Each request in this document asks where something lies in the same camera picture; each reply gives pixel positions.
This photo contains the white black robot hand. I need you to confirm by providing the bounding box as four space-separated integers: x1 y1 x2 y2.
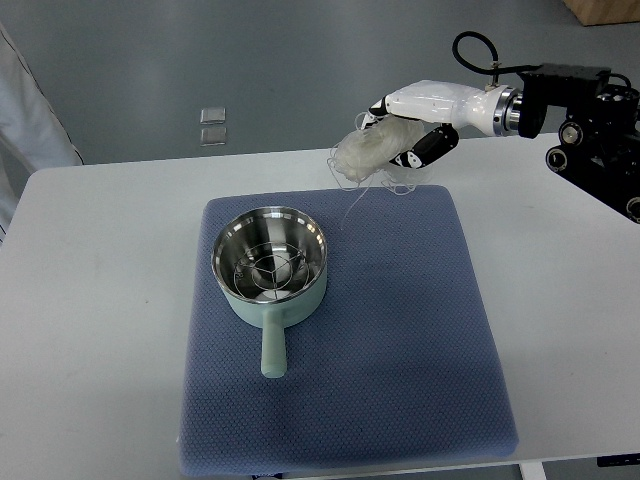
360 80 523 170

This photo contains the white vermicelli nest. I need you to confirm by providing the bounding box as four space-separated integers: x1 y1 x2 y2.
327 116 431 198

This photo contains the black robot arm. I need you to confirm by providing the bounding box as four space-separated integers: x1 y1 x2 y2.
518 64 639 223

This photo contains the mint green pot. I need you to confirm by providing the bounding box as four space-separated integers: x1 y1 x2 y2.
211 206 328 379

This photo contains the wooden box corner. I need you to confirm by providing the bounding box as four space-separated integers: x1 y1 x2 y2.
564 0 639 26

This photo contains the blue textured mat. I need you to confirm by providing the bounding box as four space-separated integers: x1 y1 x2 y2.
179 185 518 477

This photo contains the upper metal floor plate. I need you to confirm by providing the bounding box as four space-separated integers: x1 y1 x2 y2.
200 107 226 125

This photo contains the person in white clothing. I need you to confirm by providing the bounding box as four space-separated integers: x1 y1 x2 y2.
0 22 84 246

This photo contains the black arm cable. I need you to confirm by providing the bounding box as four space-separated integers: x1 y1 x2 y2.
451 31 539 77

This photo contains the wire steaming rack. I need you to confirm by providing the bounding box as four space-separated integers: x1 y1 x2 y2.
233 242 312 299

